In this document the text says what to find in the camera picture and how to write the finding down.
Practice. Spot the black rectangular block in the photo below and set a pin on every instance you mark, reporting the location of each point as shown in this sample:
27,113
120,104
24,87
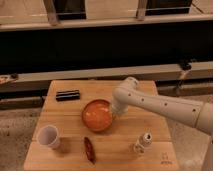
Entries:
67,95

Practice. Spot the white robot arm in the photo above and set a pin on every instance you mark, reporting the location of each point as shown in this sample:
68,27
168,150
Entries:
195,114

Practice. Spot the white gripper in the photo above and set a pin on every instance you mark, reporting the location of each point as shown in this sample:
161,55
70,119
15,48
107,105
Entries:
118,109

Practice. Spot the dark red chili pepper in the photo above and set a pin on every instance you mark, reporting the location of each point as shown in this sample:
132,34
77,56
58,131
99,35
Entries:
89,150

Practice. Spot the small white bottle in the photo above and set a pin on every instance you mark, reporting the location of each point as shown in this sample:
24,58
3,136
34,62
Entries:
142,143

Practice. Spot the orange ceramic bowl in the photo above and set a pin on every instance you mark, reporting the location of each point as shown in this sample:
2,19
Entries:
96,115

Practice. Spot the white paper cup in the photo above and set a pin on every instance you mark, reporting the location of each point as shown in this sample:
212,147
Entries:
48,136

